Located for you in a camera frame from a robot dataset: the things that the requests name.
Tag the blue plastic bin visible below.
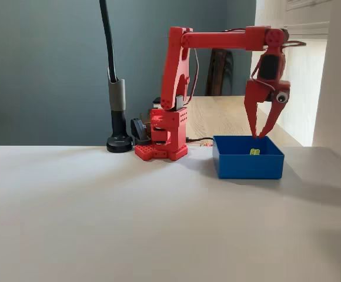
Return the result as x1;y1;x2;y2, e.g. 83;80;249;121
212;135;285;180

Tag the window with white blind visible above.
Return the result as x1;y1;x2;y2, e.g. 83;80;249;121
276;22;330;147

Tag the dark wooden chair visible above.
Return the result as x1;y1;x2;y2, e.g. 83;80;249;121
205;48;235;97

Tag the black table clamp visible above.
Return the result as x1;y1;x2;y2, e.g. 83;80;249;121
130;117;152;145

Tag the black gooseneck stand with base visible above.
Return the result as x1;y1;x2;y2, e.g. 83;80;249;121
99;0;135;153

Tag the black base power cable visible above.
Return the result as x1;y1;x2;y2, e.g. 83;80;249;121
186;136;216;145

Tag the red white arm servo cable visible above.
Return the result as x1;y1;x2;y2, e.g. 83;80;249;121
187;47;201;104

